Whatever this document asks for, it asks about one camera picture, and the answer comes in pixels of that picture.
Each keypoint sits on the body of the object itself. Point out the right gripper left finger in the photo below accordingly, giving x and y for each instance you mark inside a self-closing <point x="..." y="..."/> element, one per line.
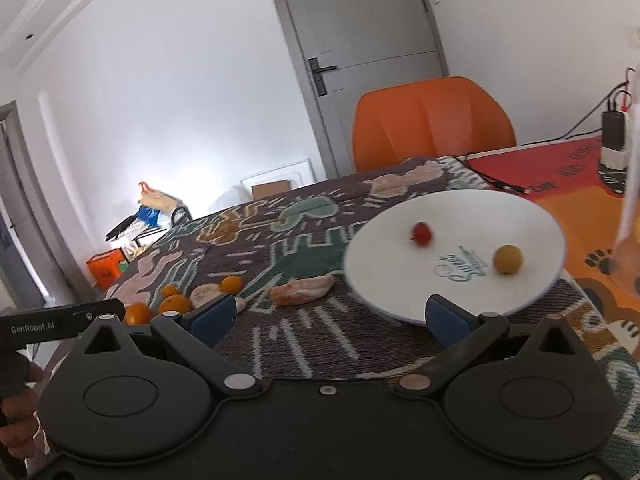
<point x="193" y="336"/>

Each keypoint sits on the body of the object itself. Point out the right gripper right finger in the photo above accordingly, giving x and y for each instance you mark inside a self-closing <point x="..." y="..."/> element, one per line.
<point x="465" y="338"/>

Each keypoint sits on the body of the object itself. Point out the large orange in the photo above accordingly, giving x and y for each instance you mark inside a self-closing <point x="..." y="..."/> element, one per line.
<point x="177" y="303"/>

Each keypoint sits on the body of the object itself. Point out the peeled pomelo piece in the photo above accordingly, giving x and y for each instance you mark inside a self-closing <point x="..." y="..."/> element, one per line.
<point x="201" y="295"/>
<point x="302" y="291"/>

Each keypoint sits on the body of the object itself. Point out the small tangerine back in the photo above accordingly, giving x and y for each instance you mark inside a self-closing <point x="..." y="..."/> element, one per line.
<point x="170" y="291"/>

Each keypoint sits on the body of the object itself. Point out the small tangerine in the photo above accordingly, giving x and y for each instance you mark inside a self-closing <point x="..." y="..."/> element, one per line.
<point x="232" y="285"/>
<point x="170" y="291"/>

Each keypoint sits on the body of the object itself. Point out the medium orange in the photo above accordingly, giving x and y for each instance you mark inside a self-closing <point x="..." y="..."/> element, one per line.
<point x="138" y="313"/>

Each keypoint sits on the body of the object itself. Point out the yellow plum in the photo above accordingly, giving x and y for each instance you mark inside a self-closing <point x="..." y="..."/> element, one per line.
<point x="508" y="259"/>

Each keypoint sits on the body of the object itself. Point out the red cherry fruit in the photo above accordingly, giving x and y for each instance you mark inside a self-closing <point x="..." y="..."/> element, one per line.
<point x="421" y="234"/>

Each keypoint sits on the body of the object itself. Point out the person's left hand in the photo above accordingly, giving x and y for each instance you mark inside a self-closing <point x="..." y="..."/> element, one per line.
<point x="19" y="406"/>

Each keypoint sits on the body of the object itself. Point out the orange box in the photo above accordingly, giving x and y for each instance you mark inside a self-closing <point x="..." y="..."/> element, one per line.
<point x="106" y="267"/>

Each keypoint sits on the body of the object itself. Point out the white plate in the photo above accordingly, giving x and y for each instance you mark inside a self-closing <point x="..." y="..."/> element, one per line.
<point x="389" y="273"/>

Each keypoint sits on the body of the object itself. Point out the patterned woven blanket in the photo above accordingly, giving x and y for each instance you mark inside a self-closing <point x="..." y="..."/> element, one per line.
<point x="403" y="324"/>

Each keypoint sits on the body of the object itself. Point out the paper bag on cart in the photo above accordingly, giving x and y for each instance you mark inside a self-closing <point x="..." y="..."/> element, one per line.
<point x="154" y="199"/>

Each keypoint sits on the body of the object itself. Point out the cardboard box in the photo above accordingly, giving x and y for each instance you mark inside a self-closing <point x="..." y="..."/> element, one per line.
<point x="268" y="189"/>

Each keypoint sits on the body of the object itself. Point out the orange red mat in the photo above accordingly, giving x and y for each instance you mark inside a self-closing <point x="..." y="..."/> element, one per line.
<point x="585" y="198"/>

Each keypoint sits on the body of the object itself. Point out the orange chair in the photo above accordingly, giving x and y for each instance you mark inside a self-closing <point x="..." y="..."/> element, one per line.
<point x="435" y="117"/>

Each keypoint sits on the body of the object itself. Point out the charger power block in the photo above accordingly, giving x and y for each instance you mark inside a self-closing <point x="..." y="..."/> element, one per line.
<point x="614" y="153"/>

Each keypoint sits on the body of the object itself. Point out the grey door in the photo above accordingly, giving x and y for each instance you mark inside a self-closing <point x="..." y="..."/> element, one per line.
<point x="374" y="43"/>

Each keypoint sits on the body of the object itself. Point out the white board against wall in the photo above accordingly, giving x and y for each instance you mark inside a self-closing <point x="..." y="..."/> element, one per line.
<point x="298" y="175"/>

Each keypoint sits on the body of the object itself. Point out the black door handle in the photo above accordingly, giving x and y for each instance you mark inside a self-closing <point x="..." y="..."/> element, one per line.
<point x="317" y="74"/>

